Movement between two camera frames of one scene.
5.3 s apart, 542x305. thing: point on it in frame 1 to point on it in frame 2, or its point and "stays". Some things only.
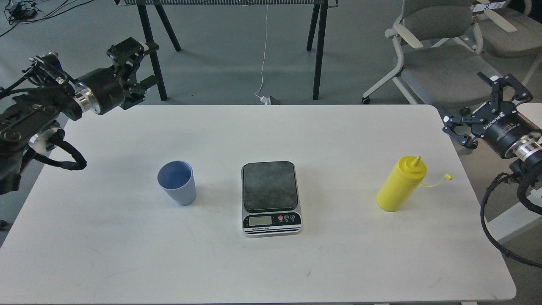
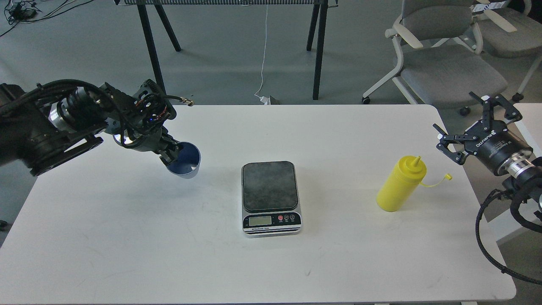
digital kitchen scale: [270, 198] stays
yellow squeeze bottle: [403, 178] stays
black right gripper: [500, 129] to [493, 146]
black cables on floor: [20, 11] stays
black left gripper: [101, 91] to [136, 120]
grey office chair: [440, 48] stays
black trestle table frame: [319, 8] stays
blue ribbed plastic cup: [175, 177] to [186, 164]
